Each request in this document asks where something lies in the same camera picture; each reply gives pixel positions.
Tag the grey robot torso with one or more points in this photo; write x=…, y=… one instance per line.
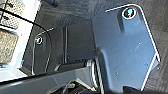
x=40, y=83

